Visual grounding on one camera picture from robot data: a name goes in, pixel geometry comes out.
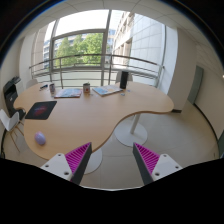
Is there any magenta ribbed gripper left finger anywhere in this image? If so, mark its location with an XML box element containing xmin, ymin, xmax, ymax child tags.
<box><xmin>41</xmin><ymin>143</ymin><xmax>92</xmax><ymax>185</ymax></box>

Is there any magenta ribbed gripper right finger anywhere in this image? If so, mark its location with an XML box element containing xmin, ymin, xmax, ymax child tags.
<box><xmin>133</xmin><ymin>143</ymin><xmax>182</xmax><ymax>185</ymax></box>

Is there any lilac computer mouse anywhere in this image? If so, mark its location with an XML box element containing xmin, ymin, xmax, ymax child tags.
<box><xmin>34</xmin><ymin>132</ymin><xmax>46</xmax><ymax>145</ymax></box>

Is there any black mouse pad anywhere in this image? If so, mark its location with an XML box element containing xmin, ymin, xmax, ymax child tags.
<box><xmin>25</xmin><ymin>101</ymin><xmax>56</xmax><ymax>120</ymax></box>

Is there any white chair with wooden legs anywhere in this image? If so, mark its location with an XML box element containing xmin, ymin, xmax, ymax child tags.
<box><xmin>0</xmin><ymin>109</ymin><xmax>23</xmax><ymax>149</ymax></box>

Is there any blue magazine on left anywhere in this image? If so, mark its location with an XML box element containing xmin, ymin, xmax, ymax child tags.
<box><xmin>55</xmin><ymin>88</ymin><xmax>82</xmax><ymax>98</ymax></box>

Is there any white and red mug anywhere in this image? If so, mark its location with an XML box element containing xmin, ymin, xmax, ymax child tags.
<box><xmin>83</xmin><ymin>82</ymin><xmax>90</xmax><ymax>93</ymax></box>

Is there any dark patterned cup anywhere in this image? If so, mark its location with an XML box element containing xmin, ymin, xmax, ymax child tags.
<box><xmin>49</xmin><ymin>83</ymin><xmax>55</xmax><ymax>94</ymax></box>

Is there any open blue magazine on right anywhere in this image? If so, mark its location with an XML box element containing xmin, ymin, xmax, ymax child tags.
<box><xmin>93</xmin><ymin>85</ymin><xmax>122</xmax><ymax>96</ymax></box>

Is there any black speaker box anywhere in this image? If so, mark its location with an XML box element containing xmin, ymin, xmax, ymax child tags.
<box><xmin>120</xmin><ymin>71</ymin><xmax>129</xmax><ymax>89</ymax></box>

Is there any metal balcony railing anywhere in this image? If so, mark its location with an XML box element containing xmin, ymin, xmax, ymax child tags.
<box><xmin>30</xmin><ymin>54</ymin><xmax>164</xmax><ymax>88</ymax></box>

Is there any white round table pedestal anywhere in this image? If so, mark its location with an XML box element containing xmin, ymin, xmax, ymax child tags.
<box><xmin>114</xmin><ymin>114</ymin><xmax>148</xmax><ymax>147</ymax></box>

